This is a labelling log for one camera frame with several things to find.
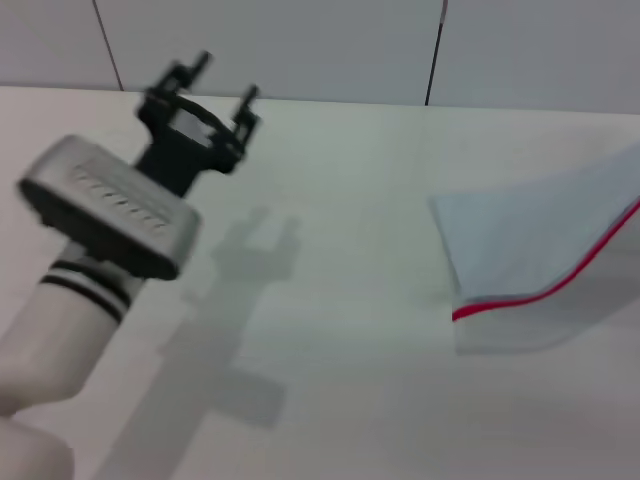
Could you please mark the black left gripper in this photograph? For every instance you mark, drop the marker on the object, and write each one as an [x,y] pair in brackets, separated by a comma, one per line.
[185,150]

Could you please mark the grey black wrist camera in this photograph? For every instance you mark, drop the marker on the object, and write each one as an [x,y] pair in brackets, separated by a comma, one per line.
[110,210]

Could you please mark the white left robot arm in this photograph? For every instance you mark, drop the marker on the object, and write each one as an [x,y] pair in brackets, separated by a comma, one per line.
[55,340]

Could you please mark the clear red-zipper document bag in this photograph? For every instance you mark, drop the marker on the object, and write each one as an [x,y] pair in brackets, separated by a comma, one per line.
[520,240]

